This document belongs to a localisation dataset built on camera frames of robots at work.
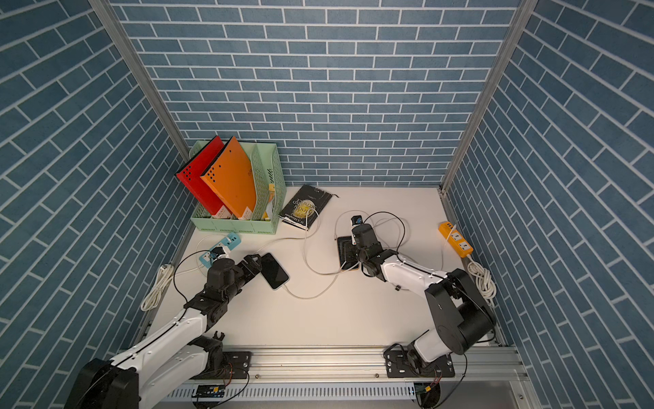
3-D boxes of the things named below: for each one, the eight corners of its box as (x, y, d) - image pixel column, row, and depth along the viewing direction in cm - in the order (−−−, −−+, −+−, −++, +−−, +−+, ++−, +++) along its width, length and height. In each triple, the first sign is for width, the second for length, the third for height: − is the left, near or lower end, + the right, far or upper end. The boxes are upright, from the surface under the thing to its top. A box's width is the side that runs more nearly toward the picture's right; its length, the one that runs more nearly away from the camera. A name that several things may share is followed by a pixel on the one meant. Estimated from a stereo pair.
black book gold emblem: (279, 219, 110) (278, 215, 108) (304, 188, 123) (304, 184, 121) (308, 231, 106) (307, 227, 104) (331, 198, 119) (331, 194, 117)
